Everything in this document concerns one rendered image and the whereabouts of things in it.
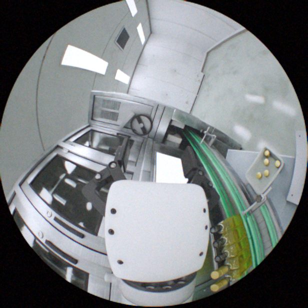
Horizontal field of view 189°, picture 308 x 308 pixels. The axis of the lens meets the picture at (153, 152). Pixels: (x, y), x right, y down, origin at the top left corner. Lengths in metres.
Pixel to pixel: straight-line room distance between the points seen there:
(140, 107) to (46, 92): 1.22
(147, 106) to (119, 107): 0.28
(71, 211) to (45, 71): 1.38
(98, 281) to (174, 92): 4.00
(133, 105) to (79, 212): 0.90
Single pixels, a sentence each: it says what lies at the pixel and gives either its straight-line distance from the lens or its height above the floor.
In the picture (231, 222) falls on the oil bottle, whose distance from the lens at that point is 0.43.
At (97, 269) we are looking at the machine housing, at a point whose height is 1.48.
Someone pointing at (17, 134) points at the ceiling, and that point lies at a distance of 1.36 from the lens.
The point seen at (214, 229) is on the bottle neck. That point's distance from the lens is 0.40.
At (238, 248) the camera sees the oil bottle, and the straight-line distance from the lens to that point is 0.44.
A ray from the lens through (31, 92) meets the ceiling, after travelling 1.37.
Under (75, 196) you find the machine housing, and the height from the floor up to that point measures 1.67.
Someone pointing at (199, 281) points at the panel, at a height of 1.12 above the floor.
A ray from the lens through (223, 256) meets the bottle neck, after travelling 0.38.
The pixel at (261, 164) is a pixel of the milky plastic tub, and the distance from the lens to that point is 0.69.
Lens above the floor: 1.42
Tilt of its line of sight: 7 degrees down
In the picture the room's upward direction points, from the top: 74 degrees counter-clockwise
